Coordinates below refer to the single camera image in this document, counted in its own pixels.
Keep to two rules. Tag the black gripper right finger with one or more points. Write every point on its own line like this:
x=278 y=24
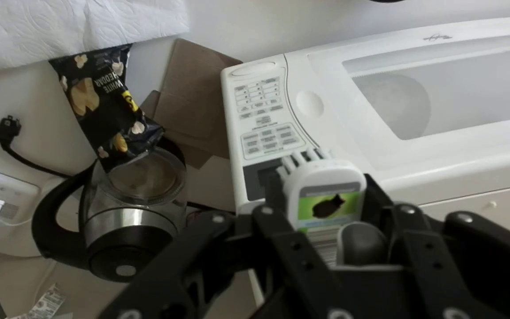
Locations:
x=443 y=253

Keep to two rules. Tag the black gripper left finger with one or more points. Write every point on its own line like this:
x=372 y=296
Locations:
x=291 y=253

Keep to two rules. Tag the white green small box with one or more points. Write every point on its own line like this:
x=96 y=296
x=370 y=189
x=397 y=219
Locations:
x=326 y=195

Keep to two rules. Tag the white microwave oven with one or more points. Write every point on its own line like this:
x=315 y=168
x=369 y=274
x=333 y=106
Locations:
x=432 y=129

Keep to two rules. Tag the black glass electric kettle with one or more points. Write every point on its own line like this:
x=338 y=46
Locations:
x=124 y=235

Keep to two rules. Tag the brown cardboard piece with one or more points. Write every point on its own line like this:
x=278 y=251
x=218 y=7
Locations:
x=195 y=99

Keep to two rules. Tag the black popcorn bag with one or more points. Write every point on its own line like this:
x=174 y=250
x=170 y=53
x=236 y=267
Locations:
x=101 y=99

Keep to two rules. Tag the crumpled white wrapper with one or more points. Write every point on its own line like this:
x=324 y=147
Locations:
x=43 y=301

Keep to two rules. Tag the white power strip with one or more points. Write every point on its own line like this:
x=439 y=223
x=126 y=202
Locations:
x=13 y=191

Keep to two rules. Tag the white paper towel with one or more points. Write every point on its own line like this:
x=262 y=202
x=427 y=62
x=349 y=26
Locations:
x=60 y=23

